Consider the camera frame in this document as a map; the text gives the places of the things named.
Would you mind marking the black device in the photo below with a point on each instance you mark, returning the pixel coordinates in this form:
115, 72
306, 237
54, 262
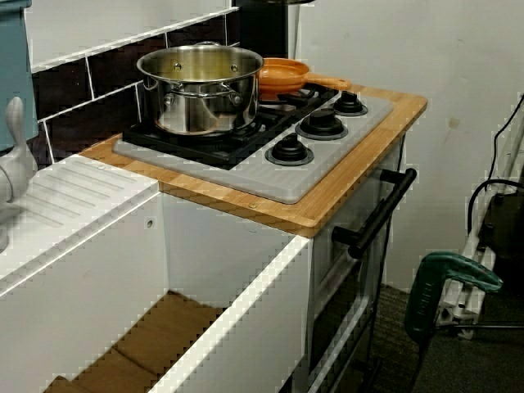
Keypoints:
507, 229

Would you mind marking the green clamp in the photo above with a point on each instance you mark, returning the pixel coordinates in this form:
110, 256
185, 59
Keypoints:
421, 294

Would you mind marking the grey toy stove panel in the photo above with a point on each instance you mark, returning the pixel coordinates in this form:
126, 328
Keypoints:
286, 184

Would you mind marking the dark tile backsplash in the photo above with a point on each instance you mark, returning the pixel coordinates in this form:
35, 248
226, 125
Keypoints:
110, 73

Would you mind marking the stainless steel pot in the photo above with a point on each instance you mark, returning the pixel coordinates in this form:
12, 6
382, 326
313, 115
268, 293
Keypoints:
204, 110

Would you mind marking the black stove knob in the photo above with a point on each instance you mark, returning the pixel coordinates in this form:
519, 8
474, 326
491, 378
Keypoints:
349, 104
321, 125
290, 151

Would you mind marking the grey toy faucet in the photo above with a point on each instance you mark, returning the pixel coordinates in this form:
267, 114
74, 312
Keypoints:
16, 163

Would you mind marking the orange toy frying pan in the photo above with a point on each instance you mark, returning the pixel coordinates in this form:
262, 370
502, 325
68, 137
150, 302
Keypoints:
286, 73

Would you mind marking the teal toy microwave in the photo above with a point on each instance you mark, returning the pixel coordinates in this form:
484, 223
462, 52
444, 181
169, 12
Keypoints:
16, 61

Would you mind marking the white toy oven door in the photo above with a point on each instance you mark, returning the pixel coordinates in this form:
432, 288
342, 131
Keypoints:
327, 262

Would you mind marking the aluminium frame rail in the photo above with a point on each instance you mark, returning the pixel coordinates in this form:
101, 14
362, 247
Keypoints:
450, 307

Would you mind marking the brown cardboard sheet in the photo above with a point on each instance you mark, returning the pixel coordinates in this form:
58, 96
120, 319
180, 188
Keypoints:
163, 327

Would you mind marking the black burner grate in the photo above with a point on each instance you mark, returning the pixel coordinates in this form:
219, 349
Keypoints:
307, 98
213, 153

